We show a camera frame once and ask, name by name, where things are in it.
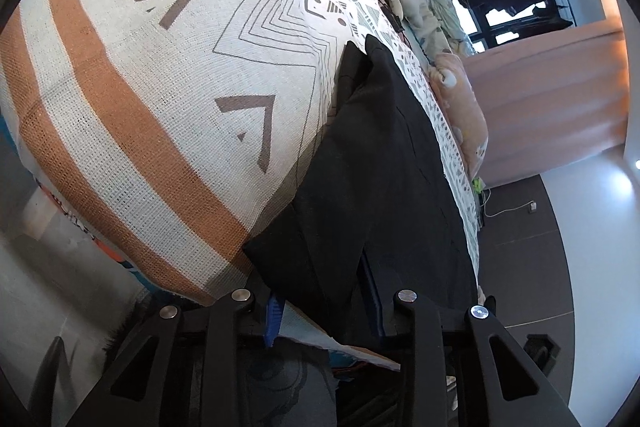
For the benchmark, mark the pink curtain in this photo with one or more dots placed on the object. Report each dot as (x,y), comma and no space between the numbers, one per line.
(550,107)

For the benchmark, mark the peach plush pillow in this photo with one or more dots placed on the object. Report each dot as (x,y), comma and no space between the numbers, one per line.
(462,107)

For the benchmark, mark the light green bedding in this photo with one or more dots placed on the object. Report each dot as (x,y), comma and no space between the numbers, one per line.
(440,22)

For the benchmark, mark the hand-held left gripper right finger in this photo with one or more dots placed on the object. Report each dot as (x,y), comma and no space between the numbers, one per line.
(375,312)

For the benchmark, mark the colourful printed bedsheet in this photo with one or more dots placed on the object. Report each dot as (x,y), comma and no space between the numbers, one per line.
(85,234)

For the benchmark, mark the black box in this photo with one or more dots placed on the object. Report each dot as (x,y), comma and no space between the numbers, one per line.
(542,349)

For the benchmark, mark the small green item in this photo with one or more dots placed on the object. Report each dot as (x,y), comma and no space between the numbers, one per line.
(477,184)

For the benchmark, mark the black garment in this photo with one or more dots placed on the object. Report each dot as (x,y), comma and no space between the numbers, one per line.
(380,167)

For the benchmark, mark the patterned white blanket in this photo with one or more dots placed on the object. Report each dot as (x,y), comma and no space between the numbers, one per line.
(150,82)

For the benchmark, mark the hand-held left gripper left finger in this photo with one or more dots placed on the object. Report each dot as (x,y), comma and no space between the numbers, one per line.
(274,317)

